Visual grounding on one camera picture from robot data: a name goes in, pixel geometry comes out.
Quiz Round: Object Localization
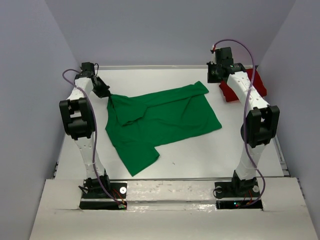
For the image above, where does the green t-shirt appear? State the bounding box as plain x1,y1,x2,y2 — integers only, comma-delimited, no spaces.
105,81,222,176

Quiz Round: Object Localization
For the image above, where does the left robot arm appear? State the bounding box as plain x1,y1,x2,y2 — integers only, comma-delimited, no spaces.
59,62,113,199

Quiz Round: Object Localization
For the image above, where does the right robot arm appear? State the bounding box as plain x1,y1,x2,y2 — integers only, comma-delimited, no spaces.
207,47,280,199

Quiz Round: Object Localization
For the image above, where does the folded red t-shirt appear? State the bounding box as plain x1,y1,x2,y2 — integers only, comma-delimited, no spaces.
219,70,267,103

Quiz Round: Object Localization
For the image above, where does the aluminium rail right edge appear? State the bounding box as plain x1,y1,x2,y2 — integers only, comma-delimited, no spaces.
258,135,290,178

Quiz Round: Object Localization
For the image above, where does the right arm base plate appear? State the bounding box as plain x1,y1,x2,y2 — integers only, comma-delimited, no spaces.
212,180,263,210

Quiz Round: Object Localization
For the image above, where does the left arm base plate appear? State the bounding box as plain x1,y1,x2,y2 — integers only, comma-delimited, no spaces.
78,181,128,211

